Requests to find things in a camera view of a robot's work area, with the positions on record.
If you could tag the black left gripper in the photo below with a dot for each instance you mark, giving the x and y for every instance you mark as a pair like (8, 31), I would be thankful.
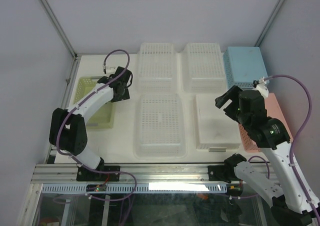
(125, 96)

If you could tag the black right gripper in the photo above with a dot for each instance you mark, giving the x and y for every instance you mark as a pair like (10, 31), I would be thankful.
(232, 94)

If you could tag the light blue perforated basket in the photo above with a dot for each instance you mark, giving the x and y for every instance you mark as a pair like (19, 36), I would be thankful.
(242, 66)

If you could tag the yellow-green perforated basket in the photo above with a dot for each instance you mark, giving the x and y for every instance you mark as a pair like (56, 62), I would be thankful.
(105, 116)

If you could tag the white perforated basket top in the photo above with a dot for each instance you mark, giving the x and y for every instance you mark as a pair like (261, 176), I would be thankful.
(202, 68)

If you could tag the white perforated basket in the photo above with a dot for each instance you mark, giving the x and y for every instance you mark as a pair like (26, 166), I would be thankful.
(159, 127)
(202, 68)

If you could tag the pink basket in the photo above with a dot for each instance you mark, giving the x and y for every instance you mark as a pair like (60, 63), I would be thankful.
(273, 110)

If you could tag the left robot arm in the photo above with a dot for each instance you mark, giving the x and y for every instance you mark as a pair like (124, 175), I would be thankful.
(68, 128)

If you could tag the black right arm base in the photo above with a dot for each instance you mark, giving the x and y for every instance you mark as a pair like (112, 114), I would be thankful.
(225, 172)

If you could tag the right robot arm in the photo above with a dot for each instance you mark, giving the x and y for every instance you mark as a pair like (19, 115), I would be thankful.
(292, 202)

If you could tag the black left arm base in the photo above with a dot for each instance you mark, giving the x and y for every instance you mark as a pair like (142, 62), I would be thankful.
(97, 173)

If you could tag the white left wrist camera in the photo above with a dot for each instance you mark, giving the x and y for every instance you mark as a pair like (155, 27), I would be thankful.
(109, 70)

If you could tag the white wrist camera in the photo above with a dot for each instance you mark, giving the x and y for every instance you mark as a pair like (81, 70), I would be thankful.
(260, 85)
(109, 70)

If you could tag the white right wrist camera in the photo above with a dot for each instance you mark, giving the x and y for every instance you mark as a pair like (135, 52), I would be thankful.
(260, 85)

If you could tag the grey slotted cable duct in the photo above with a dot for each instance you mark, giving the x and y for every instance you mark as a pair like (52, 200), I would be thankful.
(140, 188)

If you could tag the aluminium mounting rail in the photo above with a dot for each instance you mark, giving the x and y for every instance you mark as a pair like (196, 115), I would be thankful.
(144, 173)

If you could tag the right aluminium frame post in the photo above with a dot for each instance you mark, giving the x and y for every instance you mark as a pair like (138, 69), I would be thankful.
(271, 19)

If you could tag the aluminium frame post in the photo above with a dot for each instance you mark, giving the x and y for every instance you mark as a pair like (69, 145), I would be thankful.
(58, 27)
(271, 19)

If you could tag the left aluminium frame post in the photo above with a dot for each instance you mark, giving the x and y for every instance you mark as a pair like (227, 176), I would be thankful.
(58, 27)

